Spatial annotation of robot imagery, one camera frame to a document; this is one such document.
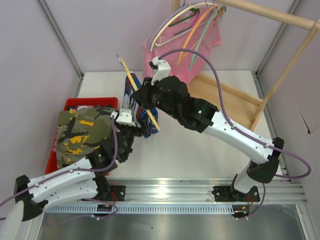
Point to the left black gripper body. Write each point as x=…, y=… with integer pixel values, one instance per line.
x=136, y=128

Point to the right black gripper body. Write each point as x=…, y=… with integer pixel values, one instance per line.
x=144, y=94

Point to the blue red white shorts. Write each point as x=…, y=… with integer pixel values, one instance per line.
x=140, y=115

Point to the cream hanger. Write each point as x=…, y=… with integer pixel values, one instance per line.
x=180, y=15
x=135, y=87

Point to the green yellow camouflage trousers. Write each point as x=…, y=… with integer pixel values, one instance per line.
x=80, y=132

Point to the orange hanger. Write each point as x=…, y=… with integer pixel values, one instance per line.
x=188, y=38

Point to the mint green hanger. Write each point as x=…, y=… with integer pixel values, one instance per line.
x=217, y=13

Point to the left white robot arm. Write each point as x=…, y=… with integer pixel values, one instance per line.
x=84, y=179

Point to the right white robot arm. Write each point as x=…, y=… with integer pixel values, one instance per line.
x=171, y=96

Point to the lilac hanger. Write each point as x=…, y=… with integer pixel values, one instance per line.
x=160, y=27

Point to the dark green hanger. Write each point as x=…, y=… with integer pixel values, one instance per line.
x=192, y=12

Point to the pink t-shirt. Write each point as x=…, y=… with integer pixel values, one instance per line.
x=184, y=65

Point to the wooden clothes rack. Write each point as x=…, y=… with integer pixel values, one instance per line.
x=286, y=19

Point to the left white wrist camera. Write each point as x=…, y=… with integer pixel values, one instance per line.
x=123, y=116

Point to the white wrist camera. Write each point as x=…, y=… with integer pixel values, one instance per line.
x=123, y=116
x=161, y=69

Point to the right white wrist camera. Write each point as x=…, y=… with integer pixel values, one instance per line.
x=161, y=69

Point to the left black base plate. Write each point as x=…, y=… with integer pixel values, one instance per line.
x=117, y=193

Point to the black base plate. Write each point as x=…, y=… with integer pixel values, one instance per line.
x=224, y=193
x=117, y=193

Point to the white slotted cable duct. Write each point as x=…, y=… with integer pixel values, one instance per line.
x=123, y=208

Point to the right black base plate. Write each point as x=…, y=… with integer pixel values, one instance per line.
x=224, y=193

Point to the aluminium mounting rail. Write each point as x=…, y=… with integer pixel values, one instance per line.
x=199, y=191

